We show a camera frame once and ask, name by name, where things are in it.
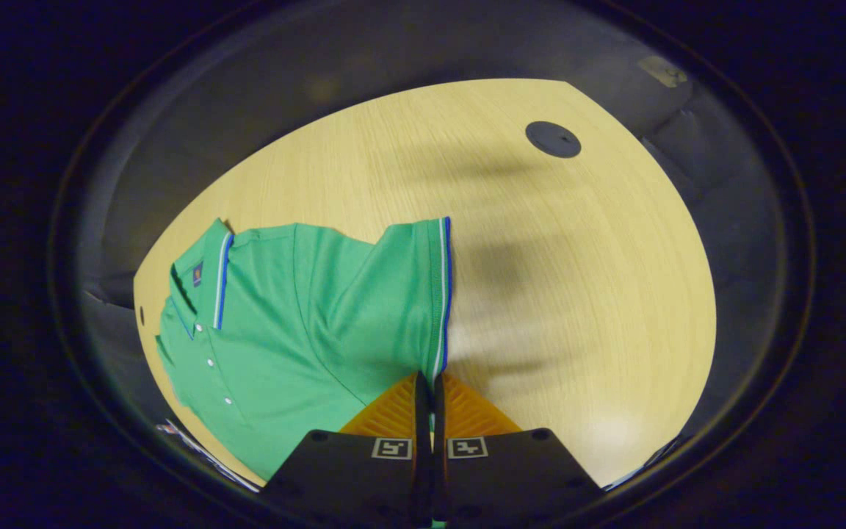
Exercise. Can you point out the green T-shirt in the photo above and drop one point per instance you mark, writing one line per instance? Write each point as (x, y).
(305, 316)

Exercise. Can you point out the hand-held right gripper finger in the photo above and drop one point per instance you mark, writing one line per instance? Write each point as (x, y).
(439, 411)
(423, 411)

